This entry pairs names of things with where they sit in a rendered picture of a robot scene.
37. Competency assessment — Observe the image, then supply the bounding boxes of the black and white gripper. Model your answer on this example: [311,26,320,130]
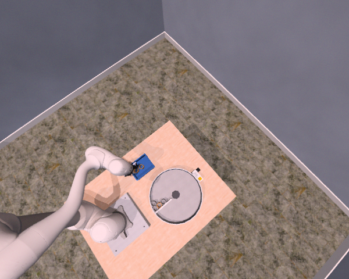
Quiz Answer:
[125,161,139,177]

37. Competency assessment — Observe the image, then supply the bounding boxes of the blue shallow tray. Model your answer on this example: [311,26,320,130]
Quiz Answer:
[132,154,155,180]

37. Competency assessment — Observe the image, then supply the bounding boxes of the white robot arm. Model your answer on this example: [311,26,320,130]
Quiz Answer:
[0,146,133,279]

